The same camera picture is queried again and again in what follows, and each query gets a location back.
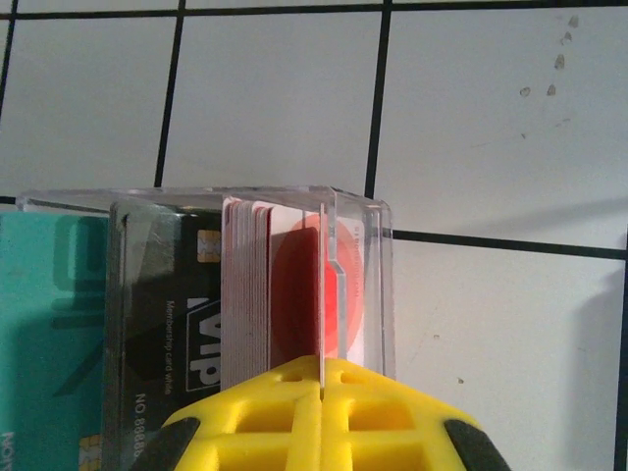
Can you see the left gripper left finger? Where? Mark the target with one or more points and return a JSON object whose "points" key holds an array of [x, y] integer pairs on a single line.
{"points": [[255, 422]]}

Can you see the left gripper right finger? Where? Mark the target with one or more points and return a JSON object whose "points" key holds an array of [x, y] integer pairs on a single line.
{"points": [[392, 422]]}

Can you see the teal card stack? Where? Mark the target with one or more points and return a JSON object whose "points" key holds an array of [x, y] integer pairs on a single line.
{"points": [[39, 343]]}

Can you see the clear acrylic card stand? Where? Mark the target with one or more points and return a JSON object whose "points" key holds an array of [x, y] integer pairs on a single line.
{"points": [[379, 294]]}

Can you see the red card box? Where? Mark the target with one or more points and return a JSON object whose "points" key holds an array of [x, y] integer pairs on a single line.
{"points": [[245, 294]]}

